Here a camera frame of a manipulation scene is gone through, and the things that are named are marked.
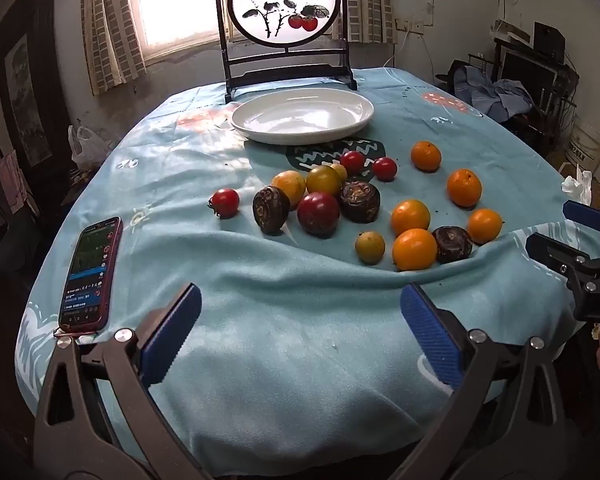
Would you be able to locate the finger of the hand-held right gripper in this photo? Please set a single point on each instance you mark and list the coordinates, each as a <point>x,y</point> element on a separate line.
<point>587,214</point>
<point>550,252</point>

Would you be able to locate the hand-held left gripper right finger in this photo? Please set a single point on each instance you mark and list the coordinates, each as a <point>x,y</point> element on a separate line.
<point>432,335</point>

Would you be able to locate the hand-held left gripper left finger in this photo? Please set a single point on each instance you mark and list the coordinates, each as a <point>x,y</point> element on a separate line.
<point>172,340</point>

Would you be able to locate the orange tangerine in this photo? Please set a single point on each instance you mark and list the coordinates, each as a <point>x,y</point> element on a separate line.
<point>485,226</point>
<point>464,188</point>
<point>410,217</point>
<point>415,249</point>
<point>426,155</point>

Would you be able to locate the dark brown water chestnut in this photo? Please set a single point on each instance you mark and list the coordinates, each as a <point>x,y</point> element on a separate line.
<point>271,209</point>
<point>360,201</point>
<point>452,244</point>

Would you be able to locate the small yellow-green tomato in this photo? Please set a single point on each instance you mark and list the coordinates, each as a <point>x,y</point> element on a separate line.
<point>370,247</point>

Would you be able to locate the small red cherry tomato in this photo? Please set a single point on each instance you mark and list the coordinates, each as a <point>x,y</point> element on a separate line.
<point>225,202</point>

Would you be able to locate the yellow-orange tomato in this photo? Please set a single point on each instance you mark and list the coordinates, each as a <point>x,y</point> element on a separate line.
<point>290,185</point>

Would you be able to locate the white oval plate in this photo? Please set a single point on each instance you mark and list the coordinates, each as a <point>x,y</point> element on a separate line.
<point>300,115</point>

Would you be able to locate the white crumpled tissue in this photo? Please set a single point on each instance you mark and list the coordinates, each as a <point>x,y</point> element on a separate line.
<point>577,185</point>

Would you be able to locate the white plastic bucket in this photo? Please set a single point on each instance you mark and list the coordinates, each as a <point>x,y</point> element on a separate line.
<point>587,147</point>

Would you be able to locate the smartphone in red case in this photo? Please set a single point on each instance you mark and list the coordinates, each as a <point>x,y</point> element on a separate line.
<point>92,275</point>

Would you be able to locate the light blue printed tablecloth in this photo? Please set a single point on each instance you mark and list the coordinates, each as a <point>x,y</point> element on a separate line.
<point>280,335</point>

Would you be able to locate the blue clothes pile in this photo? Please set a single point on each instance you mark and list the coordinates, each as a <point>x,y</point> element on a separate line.
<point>500,95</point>

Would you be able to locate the black equipment rack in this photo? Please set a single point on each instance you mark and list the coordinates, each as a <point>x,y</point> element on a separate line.
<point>547,40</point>

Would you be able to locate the small yellow tomato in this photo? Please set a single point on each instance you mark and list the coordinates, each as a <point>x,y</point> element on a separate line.
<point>340,172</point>

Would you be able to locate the large yellow-green tomato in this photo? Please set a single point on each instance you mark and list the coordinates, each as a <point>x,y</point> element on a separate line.
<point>322,178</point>

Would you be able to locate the white plastic bag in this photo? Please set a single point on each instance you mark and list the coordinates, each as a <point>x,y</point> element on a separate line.
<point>87,145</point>

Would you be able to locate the pink hanging cloth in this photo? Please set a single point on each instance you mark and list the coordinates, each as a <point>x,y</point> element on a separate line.
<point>12,185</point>

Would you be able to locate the checked beige curtain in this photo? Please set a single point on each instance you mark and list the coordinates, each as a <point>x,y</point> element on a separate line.
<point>375,0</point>
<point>110,35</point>

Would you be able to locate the bright window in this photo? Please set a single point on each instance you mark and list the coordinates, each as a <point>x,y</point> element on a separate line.
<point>175,5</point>

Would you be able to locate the round painted screen on stand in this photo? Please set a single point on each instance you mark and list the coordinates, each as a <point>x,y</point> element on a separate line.
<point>285,2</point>

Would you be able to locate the white wall socket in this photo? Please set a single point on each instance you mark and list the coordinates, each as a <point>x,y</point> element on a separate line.
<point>410,26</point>

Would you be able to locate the dark framed wall picture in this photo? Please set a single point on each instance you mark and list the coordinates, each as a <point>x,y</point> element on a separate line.
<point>27,90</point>

